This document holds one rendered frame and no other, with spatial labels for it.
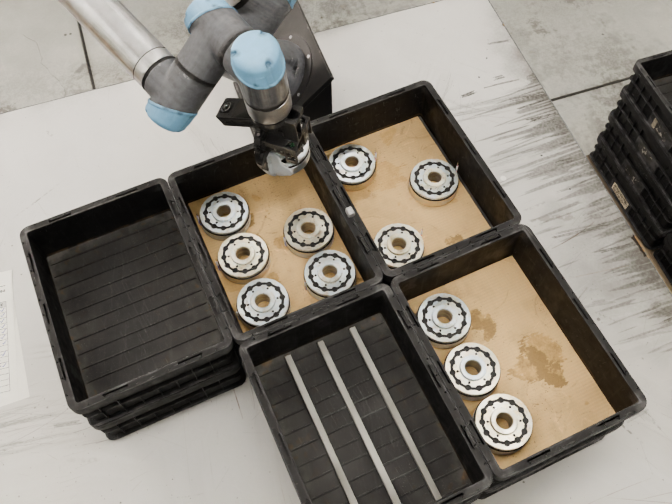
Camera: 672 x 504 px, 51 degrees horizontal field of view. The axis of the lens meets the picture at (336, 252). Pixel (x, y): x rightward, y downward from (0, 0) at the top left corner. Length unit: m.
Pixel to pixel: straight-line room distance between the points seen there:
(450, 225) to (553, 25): 1.76
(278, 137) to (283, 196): 0.31
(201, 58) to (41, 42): 2.10
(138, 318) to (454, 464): 0.66
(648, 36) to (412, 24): 1.41
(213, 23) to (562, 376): 0.88
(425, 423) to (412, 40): 1.07
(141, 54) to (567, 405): 0.96
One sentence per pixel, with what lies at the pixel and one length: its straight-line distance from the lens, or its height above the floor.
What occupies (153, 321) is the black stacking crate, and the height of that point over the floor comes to 0.83.
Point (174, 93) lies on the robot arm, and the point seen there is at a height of 1.25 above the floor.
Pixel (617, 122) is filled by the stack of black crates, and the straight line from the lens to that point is 2.37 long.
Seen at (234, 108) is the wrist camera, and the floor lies 1.14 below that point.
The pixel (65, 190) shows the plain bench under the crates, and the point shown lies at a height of 0.70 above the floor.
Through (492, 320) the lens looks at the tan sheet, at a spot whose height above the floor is 0.83.
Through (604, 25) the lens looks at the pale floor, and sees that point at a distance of 3.21.
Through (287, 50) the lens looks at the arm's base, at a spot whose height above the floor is 0.93.
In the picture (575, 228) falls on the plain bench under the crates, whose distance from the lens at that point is 1.72.
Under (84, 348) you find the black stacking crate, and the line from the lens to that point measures 1.46.
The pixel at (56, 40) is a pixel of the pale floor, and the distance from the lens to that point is 3.21.
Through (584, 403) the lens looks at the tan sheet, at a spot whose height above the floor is 0.83.
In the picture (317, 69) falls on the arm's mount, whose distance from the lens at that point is 1.64.
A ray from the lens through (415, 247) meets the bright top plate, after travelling 1.44.
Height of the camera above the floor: 2.12
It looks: 62 degrees down
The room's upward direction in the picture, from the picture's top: 1 degrees counter-clockwise
